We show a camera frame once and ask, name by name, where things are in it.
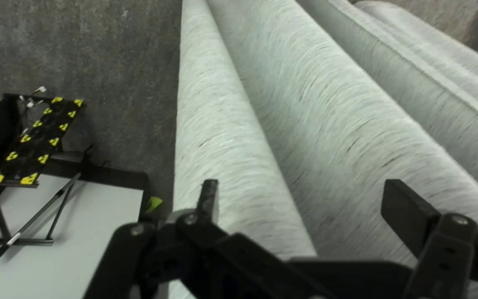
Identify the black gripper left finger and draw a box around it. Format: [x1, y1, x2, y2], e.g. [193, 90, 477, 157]
[81, 178, 330, 299]

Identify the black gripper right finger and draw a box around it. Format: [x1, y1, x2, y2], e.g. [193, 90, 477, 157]
[380, 178, 478, 299]

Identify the grey fabric curtain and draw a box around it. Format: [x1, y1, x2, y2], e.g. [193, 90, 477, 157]
[168, 0, 478, 299]

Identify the small green object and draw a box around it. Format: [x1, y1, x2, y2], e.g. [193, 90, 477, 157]
[145, 195, 166, 218]

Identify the white flat panel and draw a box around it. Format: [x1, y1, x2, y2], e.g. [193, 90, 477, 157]
[0, 175, 146, 299]

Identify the black tripod stand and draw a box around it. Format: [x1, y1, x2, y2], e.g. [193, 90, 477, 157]
[0, 157, 153, 266]

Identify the black board with yellow stickers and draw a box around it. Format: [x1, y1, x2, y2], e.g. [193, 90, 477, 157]
[0, 92, 88, 190]

